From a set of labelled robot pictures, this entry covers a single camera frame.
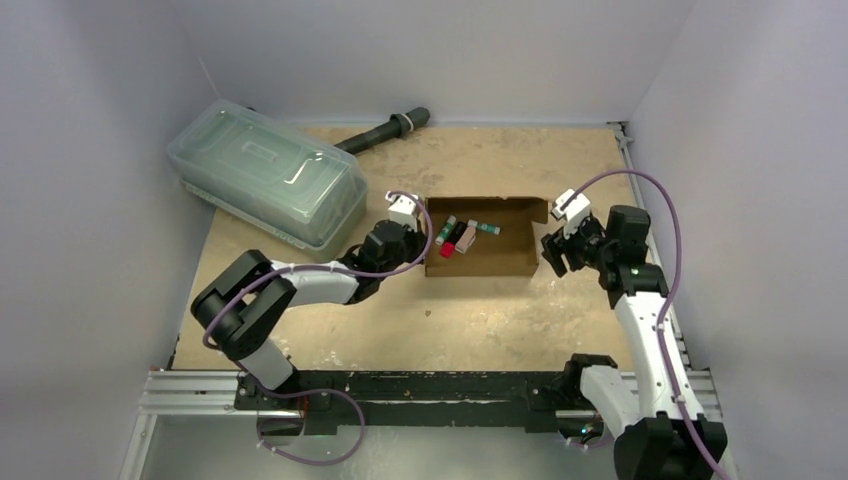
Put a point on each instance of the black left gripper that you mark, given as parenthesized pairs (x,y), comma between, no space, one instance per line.
(418,241)

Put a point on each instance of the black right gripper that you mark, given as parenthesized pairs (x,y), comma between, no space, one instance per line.
(565,243)

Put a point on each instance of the brown cardboard box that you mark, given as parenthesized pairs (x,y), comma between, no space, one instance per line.
(512,253)

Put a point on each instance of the green white glue stick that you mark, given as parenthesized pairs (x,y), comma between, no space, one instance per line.
(485,227)
(446,230)

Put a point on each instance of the pale pink correction tape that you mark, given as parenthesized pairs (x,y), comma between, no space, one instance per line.
(466,240)

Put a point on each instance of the clear plastic storage box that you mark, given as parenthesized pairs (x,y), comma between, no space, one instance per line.
(294,186)

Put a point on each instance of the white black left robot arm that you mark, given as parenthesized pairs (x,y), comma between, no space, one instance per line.
(241,307)

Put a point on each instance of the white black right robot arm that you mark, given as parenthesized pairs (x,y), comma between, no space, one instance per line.
(660,430)

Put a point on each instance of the dark grey corrugated pipe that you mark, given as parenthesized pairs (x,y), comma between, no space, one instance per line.
(397,126)

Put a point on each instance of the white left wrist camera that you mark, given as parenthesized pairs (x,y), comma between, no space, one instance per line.
(404,209)

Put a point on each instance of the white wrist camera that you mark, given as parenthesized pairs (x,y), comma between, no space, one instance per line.
(404,209)
(570,209)

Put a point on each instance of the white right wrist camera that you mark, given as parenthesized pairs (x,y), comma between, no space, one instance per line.
(570,209)

